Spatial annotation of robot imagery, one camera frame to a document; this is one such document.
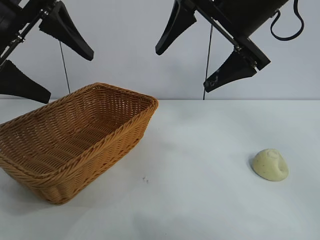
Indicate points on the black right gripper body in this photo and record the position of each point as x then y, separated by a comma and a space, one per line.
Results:
245, 15

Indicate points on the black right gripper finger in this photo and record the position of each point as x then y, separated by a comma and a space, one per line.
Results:
176, 27
231, 72

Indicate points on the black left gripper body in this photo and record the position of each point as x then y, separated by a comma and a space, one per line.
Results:
11, 22

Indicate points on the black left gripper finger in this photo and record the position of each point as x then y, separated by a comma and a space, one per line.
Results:
20, 83
67, 35

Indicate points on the brown woven wicker basket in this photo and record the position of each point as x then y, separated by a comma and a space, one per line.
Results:
75, 140

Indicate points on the pale yellow egg yolk pastry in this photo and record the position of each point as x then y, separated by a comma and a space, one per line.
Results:
268, 166

